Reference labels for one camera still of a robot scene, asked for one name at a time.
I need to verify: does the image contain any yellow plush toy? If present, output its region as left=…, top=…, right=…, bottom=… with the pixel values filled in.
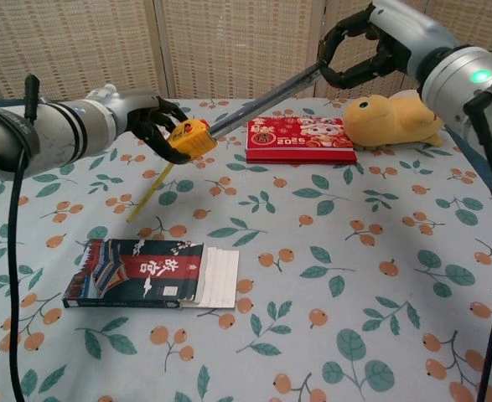
left=344, top=90, right=445, bottom=151

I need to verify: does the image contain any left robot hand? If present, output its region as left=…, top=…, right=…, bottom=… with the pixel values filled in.
left=86, top=85, right=192, bottom=165

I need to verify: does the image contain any woven bamboo folding screen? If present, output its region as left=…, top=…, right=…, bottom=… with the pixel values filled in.
left=0, top=0, right=492, bottom=106

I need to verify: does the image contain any yellow tape measure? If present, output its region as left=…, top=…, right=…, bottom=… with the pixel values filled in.
left=127, top=60, right=327, bottom=224

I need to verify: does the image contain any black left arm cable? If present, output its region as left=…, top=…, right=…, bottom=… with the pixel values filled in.
left=7, top=74, right=42, bottom=402

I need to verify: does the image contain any floral print tablecloth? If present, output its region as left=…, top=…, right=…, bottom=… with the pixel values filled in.
left=0, top=98, right=492, bottom=402

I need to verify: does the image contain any dark boxed book set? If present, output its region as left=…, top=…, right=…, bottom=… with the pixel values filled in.
left=62, top=238, right=241, bottom=312

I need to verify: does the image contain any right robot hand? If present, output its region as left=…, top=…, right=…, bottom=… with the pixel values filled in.
left=319, top=0, right=458, bottom=89

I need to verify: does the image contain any red 2026 desk calendar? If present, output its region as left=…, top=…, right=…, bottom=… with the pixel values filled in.
left=244, top=116, right=358, bottom=165

